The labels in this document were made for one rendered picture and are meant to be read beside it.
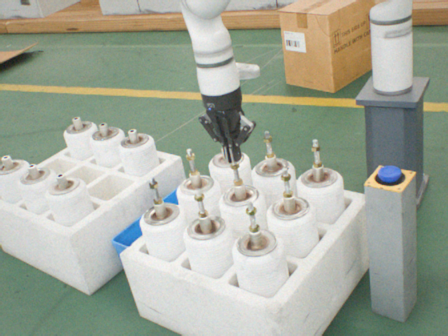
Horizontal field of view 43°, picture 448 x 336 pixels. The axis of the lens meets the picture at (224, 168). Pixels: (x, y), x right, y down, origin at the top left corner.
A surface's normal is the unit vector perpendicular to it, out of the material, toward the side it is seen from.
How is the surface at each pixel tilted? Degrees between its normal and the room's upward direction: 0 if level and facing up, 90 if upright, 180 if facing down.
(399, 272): 90
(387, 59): 90
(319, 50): 90
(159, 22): 90
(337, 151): 0
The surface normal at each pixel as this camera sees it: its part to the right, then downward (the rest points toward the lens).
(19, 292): -0.17, -0.86
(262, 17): -0.46, 0.51
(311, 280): 0.79, 0.18
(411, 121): 0.30, 0.43
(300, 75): -0.71, 0.44
